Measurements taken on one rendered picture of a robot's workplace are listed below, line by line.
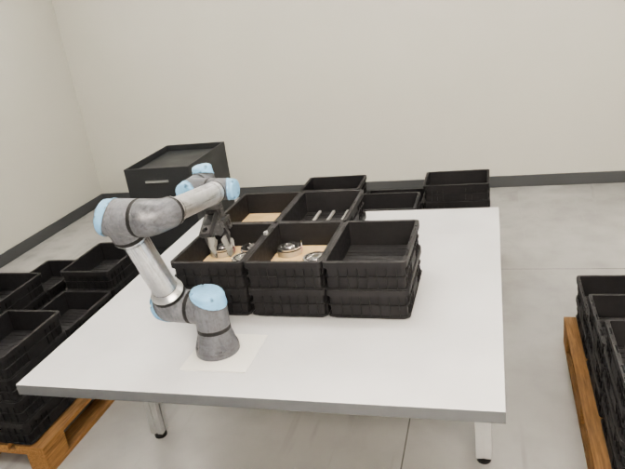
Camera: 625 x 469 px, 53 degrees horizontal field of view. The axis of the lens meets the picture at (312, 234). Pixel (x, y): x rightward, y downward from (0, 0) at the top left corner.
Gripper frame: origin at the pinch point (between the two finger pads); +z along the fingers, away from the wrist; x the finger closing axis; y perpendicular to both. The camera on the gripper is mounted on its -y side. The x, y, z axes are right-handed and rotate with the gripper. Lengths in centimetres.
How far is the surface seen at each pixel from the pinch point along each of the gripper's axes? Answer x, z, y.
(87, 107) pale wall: 285, -27, 341
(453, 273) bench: -82, 28, 30
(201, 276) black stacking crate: 6.5, 4.6, -8.3
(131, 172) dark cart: 121, -4, 138
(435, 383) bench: -81, 28, -45
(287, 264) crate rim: -29.1, 2.0, -8.9
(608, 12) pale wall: -186, -29, 345
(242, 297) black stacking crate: -7.6, 14.5, -7.7
